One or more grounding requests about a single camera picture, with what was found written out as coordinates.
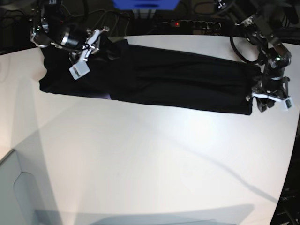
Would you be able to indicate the black power strip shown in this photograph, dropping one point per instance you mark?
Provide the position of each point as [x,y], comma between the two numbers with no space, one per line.
[200,27]

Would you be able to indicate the black T-shirt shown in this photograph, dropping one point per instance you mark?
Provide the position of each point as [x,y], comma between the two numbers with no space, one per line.
[153,76]

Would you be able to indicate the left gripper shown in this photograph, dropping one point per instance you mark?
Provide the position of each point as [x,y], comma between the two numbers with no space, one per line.
[266,98]

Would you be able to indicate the grey table frame panel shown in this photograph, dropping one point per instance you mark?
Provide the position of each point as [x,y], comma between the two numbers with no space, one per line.
[21,201]

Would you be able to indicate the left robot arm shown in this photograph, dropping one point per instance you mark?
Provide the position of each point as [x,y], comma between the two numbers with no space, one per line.
[272,86]

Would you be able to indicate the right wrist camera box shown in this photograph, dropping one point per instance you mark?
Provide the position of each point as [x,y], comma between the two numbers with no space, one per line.
[79,70]

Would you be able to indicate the blue plastic bin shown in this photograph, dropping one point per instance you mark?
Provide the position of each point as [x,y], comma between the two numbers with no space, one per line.
[146,4]

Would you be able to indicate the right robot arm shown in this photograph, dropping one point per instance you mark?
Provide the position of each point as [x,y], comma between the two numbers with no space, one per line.
[50,26]

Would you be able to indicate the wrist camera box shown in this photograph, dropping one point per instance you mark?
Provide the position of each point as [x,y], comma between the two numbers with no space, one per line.
[287,104]
[79,70]

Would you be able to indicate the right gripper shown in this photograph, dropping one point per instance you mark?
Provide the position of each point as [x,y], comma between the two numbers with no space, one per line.
[92,44]

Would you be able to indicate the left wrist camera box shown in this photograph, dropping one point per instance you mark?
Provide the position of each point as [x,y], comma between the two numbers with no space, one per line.
[287,104]

